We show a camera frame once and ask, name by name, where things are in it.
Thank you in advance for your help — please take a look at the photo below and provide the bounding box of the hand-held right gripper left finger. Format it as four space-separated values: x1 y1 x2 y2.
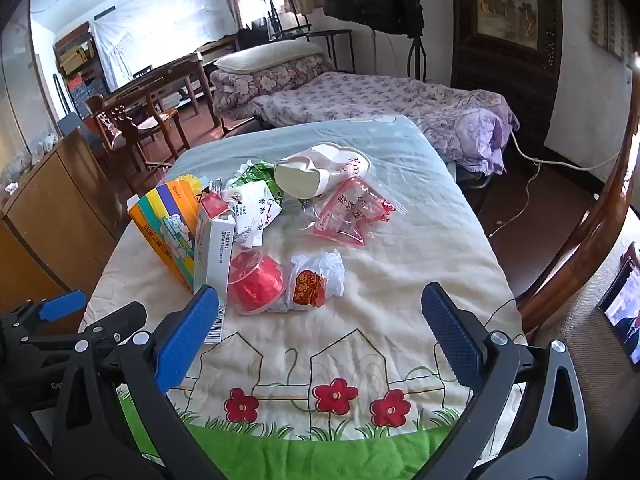
50 285 226 480

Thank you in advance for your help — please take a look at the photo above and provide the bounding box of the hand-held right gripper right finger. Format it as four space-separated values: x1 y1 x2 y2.
421 282 588 480

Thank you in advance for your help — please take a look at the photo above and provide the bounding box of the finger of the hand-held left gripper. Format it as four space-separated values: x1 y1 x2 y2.
10 290 88 333
20 301 148 356

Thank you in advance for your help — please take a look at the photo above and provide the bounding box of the clear red-printed plastic bag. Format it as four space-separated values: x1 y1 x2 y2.
307 177 396 247

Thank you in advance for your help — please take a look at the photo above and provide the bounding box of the white medicine box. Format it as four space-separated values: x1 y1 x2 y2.
192 205 236 346

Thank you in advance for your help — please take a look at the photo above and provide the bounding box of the striped colourful carton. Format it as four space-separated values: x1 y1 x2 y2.
127 176 206 293

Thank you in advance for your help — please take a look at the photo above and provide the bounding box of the wooden cabinet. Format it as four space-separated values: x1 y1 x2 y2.
0 127 126 311

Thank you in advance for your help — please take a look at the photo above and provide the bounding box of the white wrapper with red label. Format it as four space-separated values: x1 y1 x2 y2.
282 248 347 311

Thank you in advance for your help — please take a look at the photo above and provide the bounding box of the white printed crumpled wrapper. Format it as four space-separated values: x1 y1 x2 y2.
222 182 283 248

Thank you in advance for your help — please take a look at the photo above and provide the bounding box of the yellow pompom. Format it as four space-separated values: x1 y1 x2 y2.
172 172 203 193

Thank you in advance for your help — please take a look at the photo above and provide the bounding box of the green plastic wrapper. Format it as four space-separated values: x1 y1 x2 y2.
227 160 283 196

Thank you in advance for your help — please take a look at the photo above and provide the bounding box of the tablet screen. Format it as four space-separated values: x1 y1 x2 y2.
597 242 640 363

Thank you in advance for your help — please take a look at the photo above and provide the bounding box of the blue-grey box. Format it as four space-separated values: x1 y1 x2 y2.
57 112 93 136

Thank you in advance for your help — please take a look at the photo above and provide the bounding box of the wooden chair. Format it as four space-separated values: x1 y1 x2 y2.
94 77 191 181

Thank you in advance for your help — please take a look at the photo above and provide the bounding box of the glass display case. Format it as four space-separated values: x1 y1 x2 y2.
0 0 71 181

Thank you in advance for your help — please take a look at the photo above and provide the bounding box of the cluttered bookshelf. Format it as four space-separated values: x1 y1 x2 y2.
52 22 108 116

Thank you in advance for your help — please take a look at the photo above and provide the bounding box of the purple floral bed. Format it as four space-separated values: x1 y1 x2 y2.
250 71 521 176

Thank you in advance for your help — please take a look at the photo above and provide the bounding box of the wooden table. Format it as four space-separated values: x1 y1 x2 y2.
110 52 221 126

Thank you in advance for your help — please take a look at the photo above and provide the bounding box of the folded floral quilt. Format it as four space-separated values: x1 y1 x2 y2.
209 54 335 121

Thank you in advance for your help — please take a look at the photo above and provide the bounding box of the black coat rack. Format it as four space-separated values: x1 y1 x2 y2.
406 35 431 81

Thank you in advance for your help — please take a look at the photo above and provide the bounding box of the white pillow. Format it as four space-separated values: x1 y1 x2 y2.
214 40 325 73

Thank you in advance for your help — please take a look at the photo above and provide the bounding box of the white dust sheet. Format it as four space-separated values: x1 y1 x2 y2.
92 0 241 88

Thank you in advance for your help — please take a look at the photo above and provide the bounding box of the black metal headboard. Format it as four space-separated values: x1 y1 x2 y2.
305 29 357 73

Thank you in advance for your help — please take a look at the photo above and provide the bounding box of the black easel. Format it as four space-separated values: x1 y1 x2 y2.
260 0 311 43

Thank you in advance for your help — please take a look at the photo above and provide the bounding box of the framed landscape painting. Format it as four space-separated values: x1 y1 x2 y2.
450 0 563 146

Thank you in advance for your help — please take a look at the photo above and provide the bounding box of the curved wooden chair frame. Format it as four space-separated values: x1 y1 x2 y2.
515 55 640 331

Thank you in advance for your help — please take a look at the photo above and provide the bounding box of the white cable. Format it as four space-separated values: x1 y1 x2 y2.
487 132 621 238

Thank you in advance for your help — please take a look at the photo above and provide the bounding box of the wall calendar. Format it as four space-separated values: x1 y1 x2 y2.
590 0 633 61

